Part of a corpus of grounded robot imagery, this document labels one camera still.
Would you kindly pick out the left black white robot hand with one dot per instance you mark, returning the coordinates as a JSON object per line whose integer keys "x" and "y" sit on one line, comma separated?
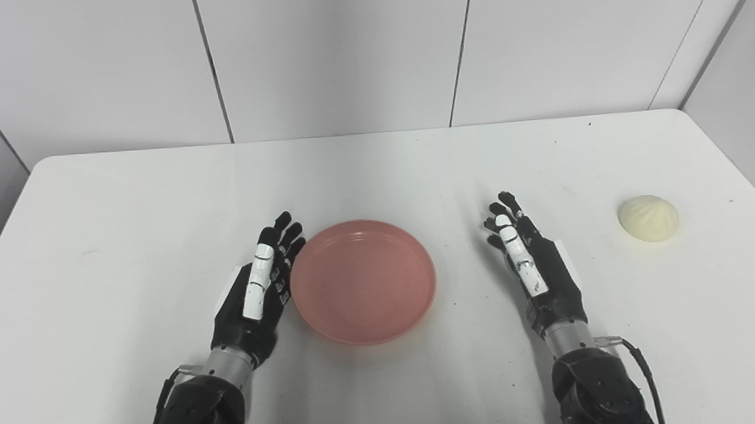
{"x": 243, "y": 325}

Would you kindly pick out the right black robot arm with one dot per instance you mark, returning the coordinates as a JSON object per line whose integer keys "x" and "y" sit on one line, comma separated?
{"x": 598, "y": 388}

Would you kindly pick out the pink round plate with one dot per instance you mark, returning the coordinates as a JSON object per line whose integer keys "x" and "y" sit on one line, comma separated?
{"x": 363, "y": 282}

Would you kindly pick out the cream steamed bun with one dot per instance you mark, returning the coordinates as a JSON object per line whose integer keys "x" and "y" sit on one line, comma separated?
{"x": 650, "y": 219}

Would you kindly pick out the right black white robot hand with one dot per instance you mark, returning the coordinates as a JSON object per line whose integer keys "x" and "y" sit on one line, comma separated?
{"x": 555, "y": 280}

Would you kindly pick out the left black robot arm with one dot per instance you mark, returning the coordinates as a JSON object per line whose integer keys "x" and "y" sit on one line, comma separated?
{"x": 196, "y": 413}

